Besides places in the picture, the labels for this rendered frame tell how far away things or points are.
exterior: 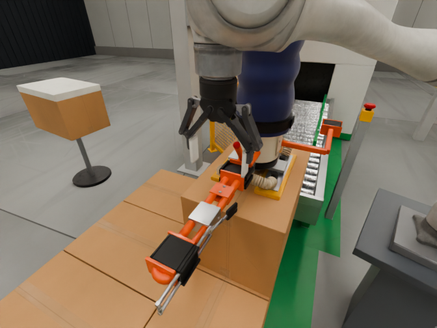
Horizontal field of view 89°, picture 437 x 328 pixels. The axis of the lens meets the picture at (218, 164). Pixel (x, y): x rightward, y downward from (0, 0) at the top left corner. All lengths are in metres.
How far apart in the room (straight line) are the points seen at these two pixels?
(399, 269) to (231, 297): 0.64
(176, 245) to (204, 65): 0.37
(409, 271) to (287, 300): 0.83
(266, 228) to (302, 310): 1.02
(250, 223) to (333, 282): 1.20
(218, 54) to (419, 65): 0.40
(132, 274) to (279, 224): 0.72
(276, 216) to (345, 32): 0.60
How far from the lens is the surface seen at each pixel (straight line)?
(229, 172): 0.71
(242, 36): 0.24
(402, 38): 0.57
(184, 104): 2.33
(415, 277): 1.12
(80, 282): 1.26
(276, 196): 0.86
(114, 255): 1.28
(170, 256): 0.51
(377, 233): 1.20
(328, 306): 1.80
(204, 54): 0.43
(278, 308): 1.69
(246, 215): 0.79
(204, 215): 0.59
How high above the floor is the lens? 1.51
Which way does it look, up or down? 33 degrees down
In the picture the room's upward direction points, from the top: straight up
